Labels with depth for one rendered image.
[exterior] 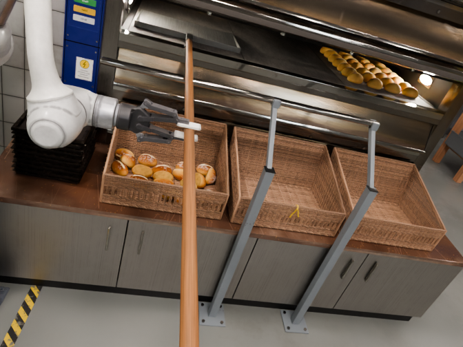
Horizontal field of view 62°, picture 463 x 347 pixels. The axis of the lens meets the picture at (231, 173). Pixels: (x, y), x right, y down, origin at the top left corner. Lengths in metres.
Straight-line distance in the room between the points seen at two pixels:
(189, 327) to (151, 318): 1.47
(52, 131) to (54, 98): 0.08
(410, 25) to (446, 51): 0.25
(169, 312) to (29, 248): 0.75
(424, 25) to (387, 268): 1.26
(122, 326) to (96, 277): 0.26
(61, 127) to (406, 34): 1.72
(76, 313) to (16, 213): 0.58
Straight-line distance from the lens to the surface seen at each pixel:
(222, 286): 1.98
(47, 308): 2.12
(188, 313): 0.65
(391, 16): 2.14
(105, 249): 1.85
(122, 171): 1.90
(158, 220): 1.73
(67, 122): 0.95
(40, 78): 0.98
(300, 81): 2.06
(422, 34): 2.24
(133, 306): 2.13
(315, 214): 1.89
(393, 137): 2.41
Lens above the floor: 1.70
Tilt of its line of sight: 31 degrees down
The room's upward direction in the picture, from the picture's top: 19 degrees clockwise
